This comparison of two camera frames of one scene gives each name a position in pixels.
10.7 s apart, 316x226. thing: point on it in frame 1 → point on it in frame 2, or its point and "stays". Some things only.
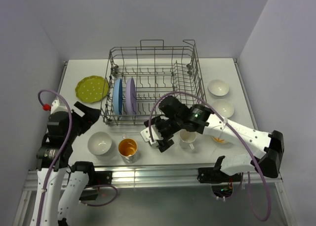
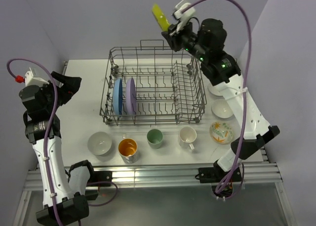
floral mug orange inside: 127,148 stays
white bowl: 99,143 stays
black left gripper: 91,115 → 68,89
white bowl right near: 224,107 stays
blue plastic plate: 118,96 stays
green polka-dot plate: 92,89 → 160,17
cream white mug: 186,138 stays
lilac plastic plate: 131,96 stays
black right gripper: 163,144 → 173,40
